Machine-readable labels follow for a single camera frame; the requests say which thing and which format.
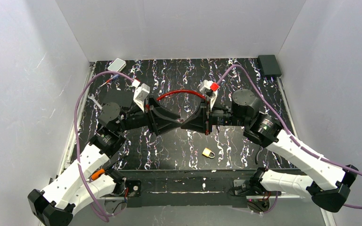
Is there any red cable lock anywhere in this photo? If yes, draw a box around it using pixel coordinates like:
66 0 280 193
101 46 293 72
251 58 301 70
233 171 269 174
156 89 206 102

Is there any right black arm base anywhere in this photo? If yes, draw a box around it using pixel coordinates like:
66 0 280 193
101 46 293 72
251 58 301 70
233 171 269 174
229 179 282 198

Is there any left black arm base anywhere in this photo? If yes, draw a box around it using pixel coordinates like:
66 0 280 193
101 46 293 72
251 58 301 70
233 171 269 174
125 180 142 197

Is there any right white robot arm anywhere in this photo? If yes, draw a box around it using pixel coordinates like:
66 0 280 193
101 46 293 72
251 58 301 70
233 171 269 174
181 89 357 212

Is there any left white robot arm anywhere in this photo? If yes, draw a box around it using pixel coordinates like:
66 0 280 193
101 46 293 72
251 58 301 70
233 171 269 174
27 96 182 226

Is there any black flat box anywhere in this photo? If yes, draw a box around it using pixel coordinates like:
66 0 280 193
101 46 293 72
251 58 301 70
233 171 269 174
102 89 134 108

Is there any brass padlock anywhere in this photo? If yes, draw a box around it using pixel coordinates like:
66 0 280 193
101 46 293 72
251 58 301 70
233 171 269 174
202 148 215 159

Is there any red blue screwdriver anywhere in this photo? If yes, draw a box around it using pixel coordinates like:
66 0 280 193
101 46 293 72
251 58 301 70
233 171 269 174
99 74 120 88

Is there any silver wrench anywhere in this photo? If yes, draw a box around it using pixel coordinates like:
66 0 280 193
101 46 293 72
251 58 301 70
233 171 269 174
87 93 102 110

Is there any white rectangular box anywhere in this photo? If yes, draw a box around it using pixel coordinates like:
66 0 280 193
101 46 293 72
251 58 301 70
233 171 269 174
107 58 126 72

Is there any black corner box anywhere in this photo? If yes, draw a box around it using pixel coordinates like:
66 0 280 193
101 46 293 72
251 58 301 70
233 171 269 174
257 55 282 78

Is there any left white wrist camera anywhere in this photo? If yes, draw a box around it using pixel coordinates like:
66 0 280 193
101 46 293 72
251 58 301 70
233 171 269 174
132 79 150 112

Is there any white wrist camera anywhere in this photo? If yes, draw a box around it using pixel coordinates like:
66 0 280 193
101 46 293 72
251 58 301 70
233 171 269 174
198 80 219 110
132 79 150 112

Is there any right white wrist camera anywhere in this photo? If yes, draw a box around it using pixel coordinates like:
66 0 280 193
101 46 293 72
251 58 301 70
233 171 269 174
198 80 219 110

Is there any orange cable connector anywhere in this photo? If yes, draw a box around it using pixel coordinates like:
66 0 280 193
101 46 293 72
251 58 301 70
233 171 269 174
90 169 105 181

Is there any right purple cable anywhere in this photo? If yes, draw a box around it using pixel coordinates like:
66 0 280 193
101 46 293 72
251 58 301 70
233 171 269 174
216 64 362 210

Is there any purple cable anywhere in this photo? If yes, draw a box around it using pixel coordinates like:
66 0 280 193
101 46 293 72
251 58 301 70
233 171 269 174
216 64 362 210
74 71 135 223

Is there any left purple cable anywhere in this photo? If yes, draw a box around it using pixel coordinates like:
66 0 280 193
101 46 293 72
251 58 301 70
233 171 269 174
74 71 135 223

